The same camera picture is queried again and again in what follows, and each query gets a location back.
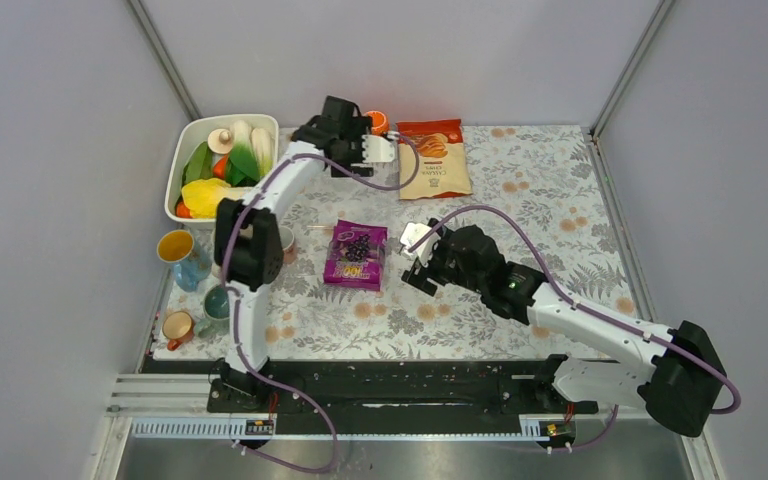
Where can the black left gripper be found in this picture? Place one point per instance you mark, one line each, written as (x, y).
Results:
(358, 126)

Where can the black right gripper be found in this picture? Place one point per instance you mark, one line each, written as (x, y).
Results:
(418, 275)

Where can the small pink cup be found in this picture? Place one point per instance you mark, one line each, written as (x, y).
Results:
(288, 245)

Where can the blue butterfly mug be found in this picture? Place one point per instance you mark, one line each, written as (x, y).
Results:
(187, 258)

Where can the green ceramic mug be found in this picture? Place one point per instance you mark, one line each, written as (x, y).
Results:
(215, 316)

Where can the small orange cup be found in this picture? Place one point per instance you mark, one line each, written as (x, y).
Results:
(178, 328)

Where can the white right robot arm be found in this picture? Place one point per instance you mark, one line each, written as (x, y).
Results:
(674, 374)

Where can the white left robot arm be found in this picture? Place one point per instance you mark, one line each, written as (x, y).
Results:
(247, 238)

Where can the orange mug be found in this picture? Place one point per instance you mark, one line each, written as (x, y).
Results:
(379, 122)

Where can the white toy cabbage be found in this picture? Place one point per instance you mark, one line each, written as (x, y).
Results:
(252, 149)

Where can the orange chips bag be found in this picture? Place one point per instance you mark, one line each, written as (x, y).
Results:
(443, 169)

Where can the floral table mat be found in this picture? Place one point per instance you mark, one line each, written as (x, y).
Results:
(535, 192)

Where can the purple candy bag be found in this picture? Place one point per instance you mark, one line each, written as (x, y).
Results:
(356, 256)

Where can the toy mushroom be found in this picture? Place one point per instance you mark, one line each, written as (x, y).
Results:
(220, 141)

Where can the orange toy carrot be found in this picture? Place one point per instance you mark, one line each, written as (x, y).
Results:
(220, 168)

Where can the white plastic tub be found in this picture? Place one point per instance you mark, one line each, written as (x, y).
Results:
(190, 138)

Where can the green toy leaf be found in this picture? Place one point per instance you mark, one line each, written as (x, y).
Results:
(199, 166)

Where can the yellow toy vegetable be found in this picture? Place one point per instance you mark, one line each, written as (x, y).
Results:
(202, 197)

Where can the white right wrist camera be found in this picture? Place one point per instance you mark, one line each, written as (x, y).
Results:
(417, 242)

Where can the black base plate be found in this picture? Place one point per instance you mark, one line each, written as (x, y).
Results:
(377, 398)

